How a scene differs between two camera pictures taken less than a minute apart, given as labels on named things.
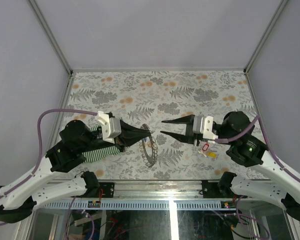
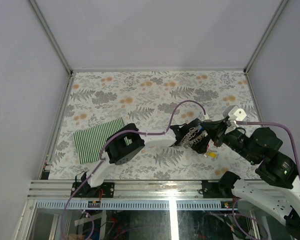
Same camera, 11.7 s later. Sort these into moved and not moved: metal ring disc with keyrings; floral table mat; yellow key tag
Moved: metal ring disc with keyrings
Not moved: yellow key tag; floral table mat
